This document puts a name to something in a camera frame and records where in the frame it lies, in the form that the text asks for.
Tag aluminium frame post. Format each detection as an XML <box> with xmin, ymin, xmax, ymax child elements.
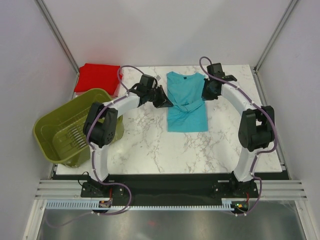
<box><xmin>34</xmin><ymin>0</ymin><xmax>79</xmax><ymax>74</ymax></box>
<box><xmin>253</xmin><ymin>0</ymin><xmax>300</xmax><ymax>73</ymax></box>

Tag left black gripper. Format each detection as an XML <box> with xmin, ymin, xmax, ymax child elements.
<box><xmin>146</xmin><ymin>85</ymin><xmax>173</xmax><ymax>109</ymax></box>

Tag right aluminium frame post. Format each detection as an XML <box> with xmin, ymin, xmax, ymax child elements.
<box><xmin>253</xmin><ymin>0</ymin><xmax>300</xmax><ymax>73</ymax></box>

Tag white slotted cable duct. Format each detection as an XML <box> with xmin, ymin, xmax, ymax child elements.
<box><xmin>45</xmin><ymin>199</ymin><xmax>248</xmax><ymax>211</ymax></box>

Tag folded red t shirt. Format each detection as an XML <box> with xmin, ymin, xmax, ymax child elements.
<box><xmin>74</xmin><ymin>63</ymin><xmax>120</xmax><ymax>96</ymax></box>

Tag left aluminium frame post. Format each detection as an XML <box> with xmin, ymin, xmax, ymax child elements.
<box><xmin>34</xmin><ymin>0</ymin><xmax>79</xmax><ymax>74</ymax></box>

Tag teal t shirt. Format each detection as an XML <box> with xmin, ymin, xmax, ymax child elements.
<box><xmin>166</xmin><ymin>71</ymin><xmax>209</xmax><ymax>133</ymax></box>

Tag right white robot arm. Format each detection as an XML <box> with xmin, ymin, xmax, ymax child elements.
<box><xmin>201</xmin><ymin>63</ymin><xmax>278</xmax><ymax>198</ymax></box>

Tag aluminium rail profile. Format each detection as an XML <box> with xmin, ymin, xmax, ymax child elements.
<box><xmin>35</xmin><ymin>180</ymin><xmax>82</xmax><ymax>200</ymax></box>

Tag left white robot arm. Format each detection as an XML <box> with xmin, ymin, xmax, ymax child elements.
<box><xmin>83</xmin><ymin>74</ymin><xmax>174</xmax><ymax>197</ymax></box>

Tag olive green plastic basket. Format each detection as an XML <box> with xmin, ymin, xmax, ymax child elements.
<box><xmin>33</xmin><ymin>88</ymin><xmax>112</xmax><ymax>168</ymax></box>

